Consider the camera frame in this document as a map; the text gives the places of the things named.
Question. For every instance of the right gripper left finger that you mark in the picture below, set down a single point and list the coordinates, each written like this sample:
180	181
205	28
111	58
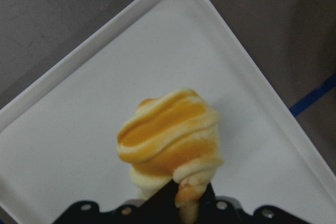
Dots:
160	208

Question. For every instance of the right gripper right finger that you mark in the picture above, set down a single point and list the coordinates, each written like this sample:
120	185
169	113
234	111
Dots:
206	210

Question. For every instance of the striped orange bread roll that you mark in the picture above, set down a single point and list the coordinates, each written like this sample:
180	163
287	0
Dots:
173	138

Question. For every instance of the white rectangular tray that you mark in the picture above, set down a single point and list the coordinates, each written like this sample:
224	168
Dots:
58	137

